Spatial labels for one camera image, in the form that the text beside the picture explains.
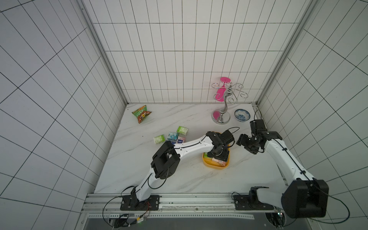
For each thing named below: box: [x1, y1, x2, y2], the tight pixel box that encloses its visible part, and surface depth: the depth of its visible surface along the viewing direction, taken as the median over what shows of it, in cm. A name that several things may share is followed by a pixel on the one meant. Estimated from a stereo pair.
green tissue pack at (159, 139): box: [153, 134, 166, 144], surface depth 97 cm
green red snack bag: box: [131, 104, 152, 124], surface depth 109 cm
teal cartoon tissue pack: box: [167, 132, 177, 141], surface depth 99 cm
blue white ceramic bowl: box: [233, 108, 251, 123], surface depth 112 cm
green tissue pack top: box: [176, 126, 189, 137], surface depth 102 cm
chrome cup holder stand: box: [211, 81, 249, 125], surface depth 100 cm
